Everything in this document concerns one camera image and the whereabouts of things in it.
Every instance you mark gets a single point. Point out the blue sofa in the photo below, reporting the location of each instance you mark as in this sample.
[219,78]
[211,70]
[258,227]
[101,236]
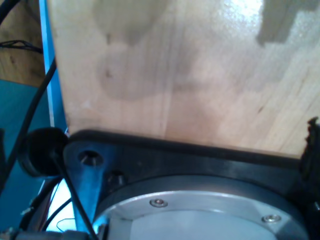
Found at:
[15,112]

